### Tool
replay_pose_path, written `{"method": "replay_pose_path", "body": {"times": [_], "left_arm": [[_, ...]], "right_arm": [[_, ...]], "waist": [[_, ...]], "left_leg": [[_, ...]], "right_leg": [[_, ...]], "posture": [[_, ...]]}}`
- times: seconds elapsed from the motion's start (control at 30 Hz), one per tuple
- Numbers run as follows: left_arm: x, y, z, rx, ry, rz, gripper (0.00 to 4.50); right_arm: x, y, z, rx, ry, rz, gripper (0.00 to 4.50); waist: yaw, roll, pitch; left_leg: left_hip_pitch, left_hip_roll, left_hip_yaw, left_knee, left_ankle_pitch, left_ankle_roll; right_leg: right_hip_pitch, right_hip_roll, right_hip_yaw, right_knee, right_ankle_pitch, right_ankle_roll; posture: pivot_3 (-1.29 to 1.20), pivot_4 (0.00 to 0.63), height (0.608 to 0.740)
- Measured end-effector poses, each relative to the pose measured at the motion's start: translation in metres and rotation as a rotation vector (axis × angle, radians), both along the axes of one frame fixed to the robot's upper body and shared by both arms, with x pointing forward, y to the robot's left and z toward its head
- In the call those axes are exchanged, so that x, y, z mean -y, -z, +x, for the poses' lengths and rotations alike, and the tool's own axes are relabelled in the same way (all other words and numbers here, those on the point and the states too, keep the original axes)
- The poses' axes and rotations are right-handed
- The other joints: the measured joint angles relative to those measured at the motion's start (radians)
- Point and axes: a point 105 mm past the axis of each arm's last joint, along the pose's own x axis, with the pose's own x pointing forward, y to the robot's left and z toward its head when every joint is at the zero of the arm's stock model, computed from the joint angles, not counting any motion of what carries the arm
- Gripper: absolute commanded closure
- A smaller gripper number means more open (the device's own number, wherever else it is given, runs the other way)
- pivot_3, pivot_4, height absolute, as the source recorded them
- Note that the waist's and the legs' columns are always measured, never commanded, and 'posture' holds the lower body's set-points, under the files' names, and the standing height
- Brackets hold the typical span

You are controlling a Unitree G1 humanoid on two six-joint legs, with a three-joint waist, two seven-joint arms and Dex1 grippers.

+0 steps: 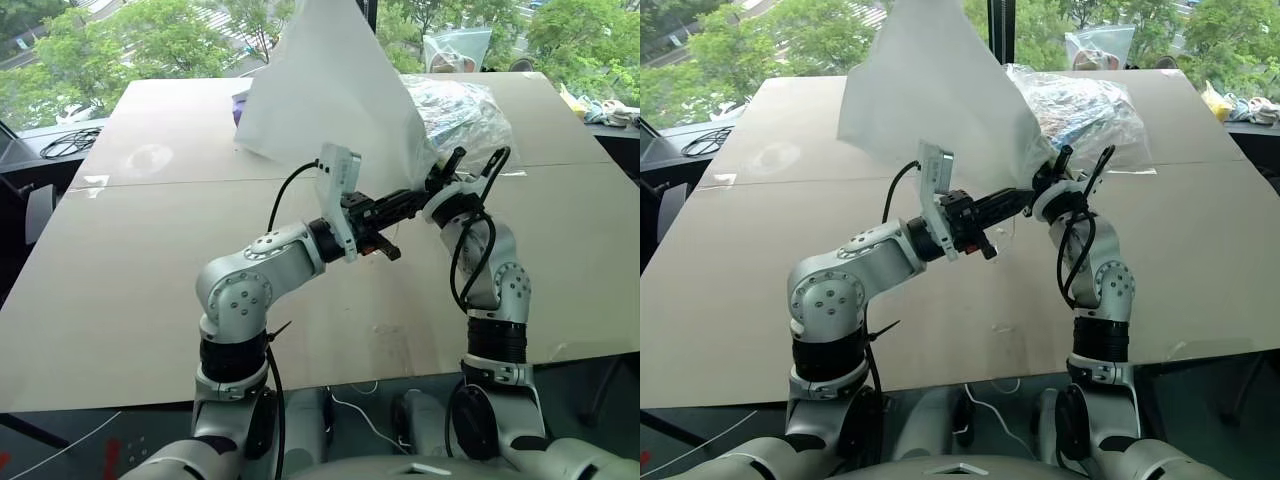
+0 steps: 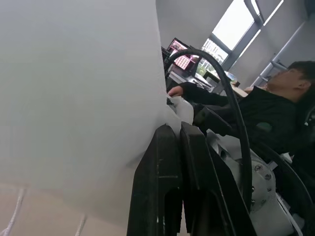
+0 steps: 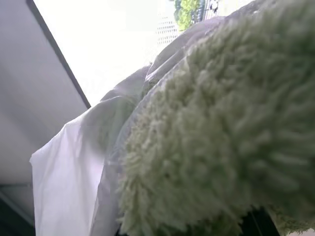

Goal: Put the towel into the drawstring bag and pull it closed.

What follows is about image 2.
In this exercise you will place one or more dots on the person in black jacket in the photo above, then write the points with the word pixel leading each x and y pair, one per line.
pixel 270 110

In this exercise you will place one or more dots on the black computer monitor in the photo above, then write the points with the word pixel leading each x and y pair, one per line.
pixel 183 62

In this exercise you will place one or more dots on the grey metal rack frame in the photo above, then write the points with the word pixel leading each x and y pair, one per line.
pixel 269 70

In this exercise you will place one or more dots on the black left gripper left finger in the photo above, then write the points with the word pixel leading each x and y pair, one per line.
pixel 155 186

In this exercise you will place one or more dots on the wooden desk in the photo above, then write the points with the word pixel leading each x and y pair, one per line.
pixel 240 91

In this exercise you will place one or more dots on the bystander bare hand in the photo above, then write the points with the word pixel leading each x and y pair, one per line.
pixel 176 91

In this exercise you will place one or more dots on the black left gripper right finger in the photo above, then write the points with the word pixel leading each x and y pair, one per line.
pixel 197 172

